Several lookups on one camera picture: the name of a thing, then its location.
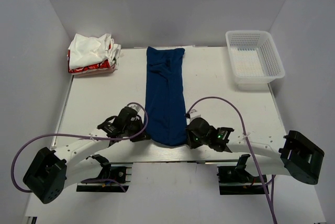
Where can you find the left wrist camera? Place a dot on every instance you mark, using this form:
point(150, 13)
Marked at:
point(135, 107)

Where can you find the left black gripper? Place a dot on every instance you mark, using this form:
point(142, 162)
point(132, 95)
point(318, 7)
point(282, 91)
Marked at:
point(144, 136)

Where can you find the white and red t shirt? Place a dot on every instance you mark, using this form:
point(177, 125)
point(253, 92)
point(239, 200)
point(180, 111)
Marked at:
point(93, 55)

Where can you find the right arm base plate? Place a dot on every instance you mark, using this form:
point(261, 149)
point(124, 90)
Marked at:
point(234, 181)

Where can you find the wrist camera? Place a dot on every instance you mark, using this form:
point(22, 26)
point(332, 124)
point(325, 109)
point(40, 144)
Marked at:
point(192, 114)
point(135, 107)

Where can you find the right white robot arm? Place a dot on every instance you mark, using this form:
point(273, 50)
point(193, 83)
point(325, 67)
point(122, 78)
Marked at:
point(299, 157)

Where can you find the white perforated plastic basket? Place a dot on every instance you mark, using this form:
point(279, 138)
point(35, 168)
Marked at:
point(254, 57)

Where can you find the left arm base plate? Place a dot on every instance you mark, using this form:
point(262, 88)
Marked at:
point(115, 178)

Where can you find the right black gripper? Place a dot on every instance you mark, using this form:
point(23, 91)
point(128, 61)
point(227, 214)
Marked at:
point(192, 144)

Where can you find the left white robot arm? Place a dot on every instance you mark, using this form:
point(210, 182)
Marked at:
point(51, 171)

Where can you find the blue t shirt with print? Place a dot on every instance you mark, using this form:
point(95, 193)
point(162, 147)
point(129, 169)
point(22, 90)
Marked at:
point(164, 103)

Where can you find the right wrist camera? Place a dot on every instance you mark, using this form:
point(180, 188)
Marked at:
point(192, 114)

